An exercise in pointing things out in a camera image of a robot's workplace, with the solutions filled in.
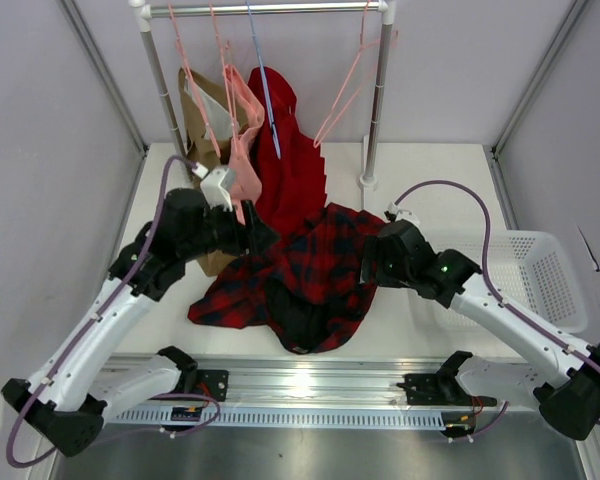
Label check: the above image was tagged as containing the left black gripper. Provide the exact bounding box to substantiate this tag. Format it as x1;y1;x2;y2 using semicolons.
180;197;280;262

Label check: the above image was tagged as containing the red plaid skirt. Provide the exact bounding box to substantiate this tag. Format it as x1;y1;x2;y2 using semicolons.
188;203;385;355

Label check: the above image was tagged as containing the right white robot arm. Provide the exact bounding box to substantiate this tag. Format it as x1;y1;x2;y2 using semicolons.
360;220;600;441

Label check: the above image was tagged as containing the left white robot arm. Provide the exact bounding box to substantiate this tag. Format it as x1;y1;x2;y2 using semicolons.
1;188;279;457

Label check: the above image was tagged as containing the blue hanger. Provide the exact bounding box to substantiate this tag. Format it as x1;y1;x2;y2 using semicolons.
245;0;282;160

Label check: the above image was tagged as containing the red hanging garment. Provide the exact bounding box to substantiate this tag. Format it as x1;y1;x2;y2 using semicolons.
248;67;327;237

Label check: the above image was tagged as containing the pink hanging garment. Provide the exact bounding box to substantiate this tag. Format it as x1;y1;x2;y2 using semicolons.
227;65;265;224

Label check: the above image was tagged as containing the tan hanging garment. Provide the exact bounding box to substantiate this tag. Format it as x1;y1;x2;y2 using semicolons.
178;67;239;278

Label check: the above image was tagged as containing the white plastic basket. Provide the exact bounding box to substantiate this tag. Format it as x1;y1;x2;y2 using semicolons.
408;229;588;333

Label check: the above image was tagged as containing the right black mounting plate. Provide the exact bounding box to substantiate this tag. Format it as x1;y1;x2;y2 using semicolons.
396;373;498;407

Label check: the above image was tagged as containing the black mounting plate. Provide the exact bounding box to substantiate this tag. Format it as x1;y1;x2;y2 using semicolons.
396;373;498;407
174;369;229;402

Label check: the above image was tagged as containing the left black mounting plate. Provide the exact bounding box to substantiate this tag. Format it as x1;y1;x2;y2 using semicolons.
174;369;229;402

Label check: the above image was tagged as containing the metal clothes rack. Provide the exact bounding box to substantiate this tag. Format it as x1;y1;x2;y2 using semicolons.
129;1;398;209

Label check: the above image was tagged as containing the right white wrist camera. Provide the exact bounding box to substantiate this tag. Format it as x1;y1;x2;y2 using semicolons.
384;202;420;226

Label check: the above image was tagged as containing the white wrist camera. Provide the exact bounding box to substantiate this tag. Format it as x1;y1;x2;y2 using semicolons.
384;202;420;226
192;164;236;211

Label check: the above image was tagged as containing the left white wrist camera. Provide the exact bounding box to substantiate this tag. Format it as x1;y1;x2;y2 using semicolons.
192;164;236;211

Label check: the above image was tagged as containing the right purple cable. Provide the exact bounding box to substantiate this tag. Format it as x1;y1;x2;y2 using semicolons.
394;180;600;429

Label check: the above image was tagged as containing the purple cable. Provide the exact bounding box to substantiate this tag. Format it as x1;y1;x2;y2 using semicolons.
394;180;600;429
5;155;222;469

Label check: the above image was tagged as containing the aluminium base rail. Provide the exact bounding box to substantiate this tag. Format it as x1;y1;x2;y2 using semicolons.
99;355;546;412

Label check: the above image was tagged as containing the slotted white cable duct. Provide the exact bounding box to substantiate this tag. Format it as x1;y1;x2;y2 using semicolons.
111;404;445;431

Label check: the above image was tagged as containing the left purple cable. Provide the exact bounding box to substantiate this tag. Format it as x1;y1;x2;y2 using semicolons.
5;155;222;469

